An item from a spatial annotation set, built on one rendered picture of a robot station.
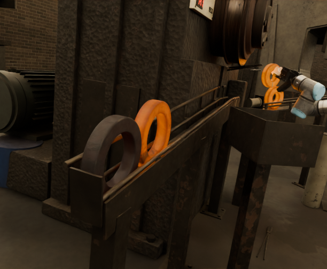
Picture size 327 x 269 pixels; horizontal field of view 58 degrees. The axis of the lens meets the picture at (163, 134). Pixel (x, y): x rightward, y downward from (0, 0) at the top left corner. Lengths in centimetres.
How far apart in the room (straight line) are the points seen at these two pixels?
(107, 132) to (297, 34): 389
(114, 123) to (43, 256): 94
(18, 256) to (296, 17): 395
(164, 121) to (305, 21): 364
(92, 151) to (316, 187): 192
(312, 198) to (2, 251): 189
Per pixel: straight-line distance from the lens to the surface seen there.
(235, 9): 143
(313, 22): 431
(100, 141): 56
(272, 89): 210
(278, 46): 436
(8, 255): 146
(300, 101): 189
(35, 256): 144
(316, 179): 229
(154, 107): 73
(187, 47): 125
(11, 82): 195
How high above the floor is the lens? 85
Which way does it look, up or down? 14 degrees down
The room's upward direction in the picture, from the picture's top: 7 degrees clockwise
